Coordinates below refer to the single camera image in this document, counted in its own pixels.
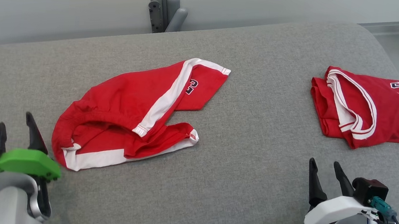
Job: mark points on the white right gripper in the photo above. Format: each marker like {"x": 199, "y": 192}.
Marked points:
{"x": 336, "y": 211}

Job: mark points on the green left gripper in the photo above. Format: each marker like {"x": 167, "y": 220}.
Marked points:
{"x": 22, "y": 162}

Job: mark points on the red lettered basketball jersey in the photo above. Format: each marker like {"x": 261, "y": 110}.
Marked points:
{"x": 390, "y": 104}

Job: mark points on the red shorts with white stripes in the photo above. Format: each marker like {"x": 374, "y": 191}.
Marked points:
{"x": 123, "y": 101}

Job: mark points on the grey fabric sofa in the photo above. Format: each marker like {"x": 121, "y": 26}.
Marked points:
{"x": 252, "y": 168}

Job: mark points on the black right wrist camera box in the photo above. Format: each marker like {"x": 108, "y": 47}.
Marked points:
{"x": 369, "y": 190}

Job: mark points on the teal right camera connector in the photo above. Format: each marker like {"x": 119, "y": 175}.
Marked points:
{"x": 383, "y": 208}

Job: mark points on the dark perforated bracket plate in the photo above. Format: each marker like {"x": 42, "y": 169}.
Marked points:
{"x": 155, "y": 16}

